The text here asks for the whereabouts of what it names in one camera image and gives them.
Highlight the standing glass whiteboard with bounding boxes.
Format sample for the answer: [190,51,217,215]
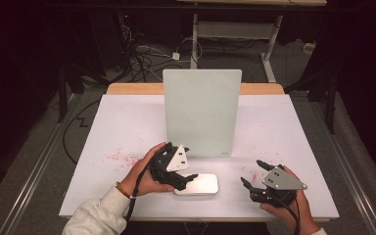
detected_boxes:
[162,69,243,159]

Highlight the aluminium floor rail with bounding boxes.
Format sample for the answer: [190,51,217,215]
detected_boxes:
[306,101,376,235]
[0,93,81,235]

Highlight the orange bracelet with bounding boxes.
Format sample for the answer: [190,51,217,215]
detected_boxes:
[115,180,135,200]

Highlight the dark curtain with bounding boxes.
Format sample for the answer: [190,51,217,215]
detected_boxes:
[0,0,63,204]
[336,0,376,184]

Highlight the white whiteboard eraser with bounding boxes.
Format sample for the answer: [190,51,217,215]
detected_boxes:
[173,172,219,197]

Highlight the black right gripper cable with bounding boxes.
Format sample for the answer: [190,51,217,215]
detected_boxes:
[275,198,302,235]

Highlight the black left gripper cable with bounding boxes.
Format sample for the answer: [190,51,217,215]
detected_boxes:
[123,156,156,223]

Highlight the bundle of floor cables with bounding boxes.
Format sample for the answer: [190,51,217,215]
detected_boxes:
[118,23,185,83]

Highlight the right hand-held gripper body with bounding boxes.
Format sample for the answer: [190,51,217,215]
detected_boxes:
[249,164,308,209]

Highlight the person's left hand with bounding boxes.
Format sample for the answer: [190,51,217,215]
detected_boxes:
[118,141,175,199]

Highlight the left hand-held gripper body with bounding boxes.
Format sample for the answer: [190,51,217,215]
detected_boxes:
[149,141,194,192]

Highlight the white table mat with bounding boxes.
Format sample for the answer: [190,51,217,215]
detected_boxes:
[58,93,341,220]

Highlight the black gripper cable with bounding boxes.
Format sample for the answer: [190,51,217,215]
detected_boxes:
[123,156,156,223]
[275,198,302,235]

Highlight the small white box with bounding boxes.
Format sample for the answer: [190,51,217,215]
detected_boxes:
[303,42,317,55]

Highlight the white metal desk frame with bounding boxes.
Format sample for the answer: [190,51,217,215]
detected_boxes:
[190,13,284,83]

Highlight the person's right hand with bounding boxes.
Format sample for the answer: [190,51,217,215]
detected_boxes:
[258,164,321,235]

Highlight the black floor cable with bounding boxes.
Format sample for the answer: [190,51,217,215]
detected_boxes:
[62,98,102,165]

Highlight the black metal stand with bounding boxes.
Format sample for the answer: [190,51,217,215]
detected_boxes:
[325,72,338,135]
[56,62,69,124]

